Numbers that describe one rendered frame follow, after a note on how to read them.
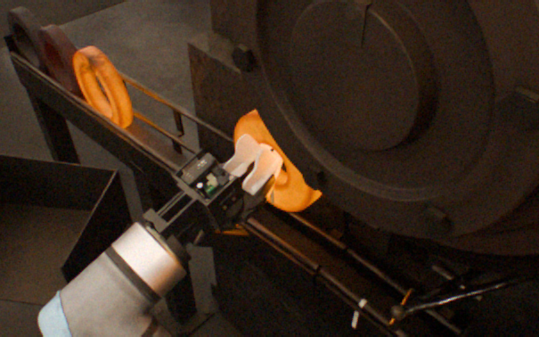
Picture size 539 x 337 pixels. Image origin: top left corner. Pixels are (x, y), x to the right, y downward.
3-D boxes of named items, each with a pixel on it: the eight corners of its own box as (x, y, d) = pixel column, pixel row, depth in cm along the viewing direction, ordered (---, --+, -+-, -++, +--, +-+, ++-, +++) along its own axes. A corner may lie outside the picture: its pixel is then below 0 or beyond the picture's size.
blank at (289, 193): (244, 89, 75) (226, 99, 73) (328, 128, 65) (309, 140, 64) (254, 174, 84) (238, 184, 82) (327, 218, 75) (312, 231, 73)
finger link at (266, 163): (294, 130, 67) (242, 178, 64) (300, 157, 72) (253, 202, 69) (276, 119, 68) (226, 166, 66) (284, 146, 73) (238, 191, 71)
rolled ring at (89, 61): (64, 55, 115) (77, 50, 116) (101, 131, 121) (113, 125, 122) (89, 46, 100) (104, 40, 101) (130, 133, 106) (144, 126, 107)
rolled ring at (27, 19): (27, 19, 121) (39, 13, 122) (-2, 4, 132) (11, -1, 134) (53, 87, 132) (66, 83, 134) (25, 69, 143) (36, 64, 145)
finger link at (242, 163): (276, 119, 68) (226, 166, 66) (284, 146, 73) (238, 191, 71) (260, 109, 70) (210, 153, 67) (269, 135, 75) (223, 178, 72)
